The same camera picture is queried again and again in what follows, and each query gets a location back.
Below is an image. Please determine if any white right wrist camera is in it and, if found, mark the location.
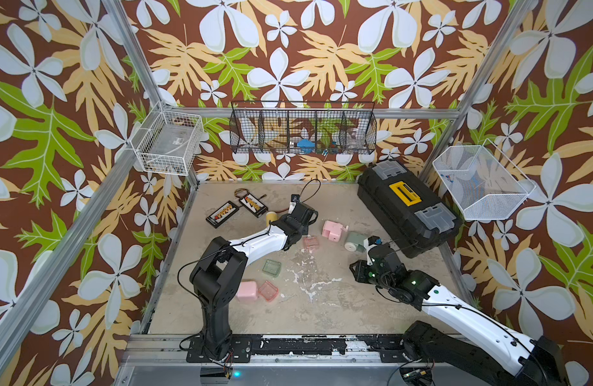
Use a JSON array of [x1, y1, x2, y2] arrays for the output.
[[363, 236, 382, 253]]

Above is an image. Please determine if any pink pencil sharpener left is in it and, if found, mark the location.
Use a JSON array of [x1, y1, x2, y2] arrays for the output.
[[236, 281, 258, 302]]

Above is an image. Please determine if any yellow pencil sharpener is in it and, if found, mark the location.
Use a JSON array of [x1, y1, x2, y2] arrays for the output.
[[266, 211, 279, 227]]

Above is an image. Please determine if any green pencil sharpener right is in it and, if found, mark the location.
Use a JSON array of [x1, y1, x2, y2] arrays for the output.
[[344, 232, 367, 253]]

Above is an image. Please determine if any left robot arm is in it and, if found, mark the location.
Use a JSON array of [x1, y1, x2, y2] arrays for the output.
[[190, 203, 318, 361]]

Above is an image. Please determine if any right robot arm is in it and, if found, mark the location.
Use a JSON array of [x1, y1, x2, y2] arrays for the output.
[[350, 236, 570, 385]]

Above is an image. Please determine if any aluminium frame back bar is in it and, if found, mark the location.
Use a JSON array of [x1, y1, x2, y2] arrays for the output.
[[165, 107, 462, 121]]

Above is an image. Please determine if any black yellow-latch toolbox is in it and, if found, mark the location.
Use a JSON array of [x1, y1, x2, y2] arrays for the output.
[[357, 160, 463, 258]]

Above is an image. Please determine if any aluminium frame post right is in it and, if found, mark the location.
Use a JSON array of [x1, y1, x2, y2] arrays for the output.
[[419, 0, 535, 183]]

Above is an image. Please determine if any clear pink tray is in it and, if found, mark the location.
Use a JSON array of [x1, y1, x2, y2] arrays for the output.
[[303, 236, 320, 253]]

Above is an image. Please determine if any pink pencil sharpener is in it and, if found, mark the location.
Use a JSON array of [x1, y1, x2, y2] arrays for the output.
[[322, 220, 349, 242], [236, 281, 258, 302]]

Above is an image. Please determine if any black wire basket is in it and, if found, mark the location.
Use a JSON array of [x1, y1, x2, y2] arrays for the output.
[[227, 101, 378, 155]]

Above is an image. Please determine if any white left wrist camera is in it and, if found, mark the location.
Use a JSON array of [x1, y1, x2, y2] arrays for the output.
[[288, 194, 301, 213]]

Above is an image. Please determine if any white mesh basket right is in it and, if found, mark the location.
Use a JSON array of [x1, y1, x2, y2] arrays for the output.
[[433, 139, 537, 221]]

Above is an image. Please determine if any aluminium frame post left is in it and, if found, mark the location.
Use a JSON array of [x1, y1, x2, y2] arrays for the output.
[[102, 1, 199, 188]]

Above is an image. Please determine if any black charging board right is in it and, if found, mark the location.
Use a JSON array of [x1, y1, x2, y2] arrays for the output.
[[239, 193, 268, 218]]

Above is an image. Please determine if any aluminium frame post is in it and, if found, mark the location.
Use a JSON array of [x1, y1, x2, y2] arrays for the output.
[[102, 1, 199, 188], [419, 0, 535, 183]]

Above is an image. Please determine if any black charging board left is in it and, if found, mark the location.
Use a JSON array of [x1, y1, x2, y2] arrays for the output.
[[206, 200, 240, 228]]

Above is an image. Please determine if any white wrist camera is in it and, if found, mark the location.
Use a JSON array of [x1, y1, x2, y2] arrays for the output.
[[288, 194, 301, 213], [363, 236, 382, 253]]

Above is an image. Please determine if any black charging board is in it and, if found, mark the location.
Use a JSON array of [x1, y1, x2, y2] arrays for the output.
[[206, 200, 240, 228], [239, 193, 268, 218]]

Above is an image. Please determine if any pink pencil sharpener right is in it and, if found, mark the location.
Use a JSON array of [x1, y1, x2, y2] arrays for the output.
[[322, 220, 349, 242]]

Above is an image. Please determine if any clear green tray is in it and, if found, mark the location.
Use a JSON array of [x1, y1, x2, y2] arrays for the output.
[[262, 259, 282, 278]]

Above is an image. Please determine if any white wire basket left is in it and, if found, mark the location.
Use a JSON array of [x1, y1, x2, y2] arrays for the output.
[[132, 103, 205, 176]]

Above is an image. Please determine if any clear red tray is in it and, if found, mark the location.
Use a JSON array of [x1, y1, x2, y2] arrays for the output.
[[258, 281, 280, 302]]

